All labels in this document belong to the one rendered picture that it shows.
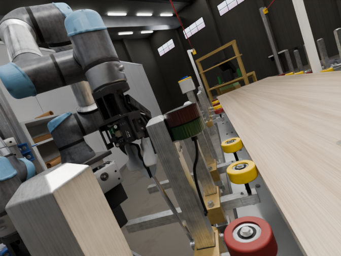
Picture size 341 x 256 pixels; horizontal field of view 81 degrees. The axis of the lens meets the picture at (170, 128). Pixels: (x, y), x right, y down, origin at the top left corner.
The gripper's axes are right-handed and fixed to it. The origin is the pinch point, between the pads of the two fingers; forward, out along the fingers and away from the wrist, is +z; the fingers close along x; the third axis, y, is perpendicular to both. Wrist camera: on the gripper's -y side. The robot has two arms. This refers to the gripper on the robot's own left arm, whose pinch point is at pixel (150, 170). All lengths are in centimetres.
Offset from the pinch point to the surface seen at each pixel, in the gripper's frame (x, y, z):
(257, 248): 17.2, 13.4, 12.3
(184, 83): 7, -65, -21
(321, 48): 115, -159, -10
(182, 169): 9.5, 8.1, -0.8
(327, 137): 43.1, -19.2, 11.6
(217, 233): 10.1, 4.2, 15.5
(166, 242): -63, -109, 97
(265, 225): 19.4, 9.3, 12.1
